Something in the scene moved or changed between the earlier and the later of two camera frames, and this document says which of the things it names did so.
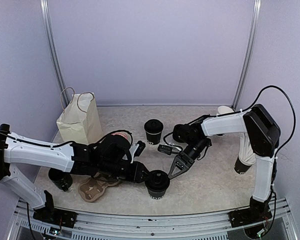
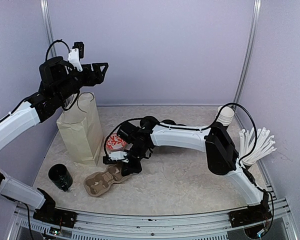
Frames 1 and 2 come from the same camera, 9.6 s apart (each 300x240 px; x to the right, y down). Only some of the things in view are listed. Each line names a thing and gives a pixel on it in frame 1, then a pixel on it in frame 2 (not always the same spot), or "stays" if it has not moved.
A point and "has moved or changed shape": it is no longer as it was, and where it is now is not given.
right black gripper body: [200, 145] → [137, 166]
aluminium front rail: [25, 225] stays
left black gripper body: [113, 169] → [88, 80]
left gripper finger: [142, 173] → [97, 69]
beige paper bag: [80, 122] stays
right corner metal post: [243, 83] stays
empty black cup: [62, 179] stays
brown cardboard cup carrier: [92, 190] has moved or changed shape
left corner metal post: [46, 10] stays
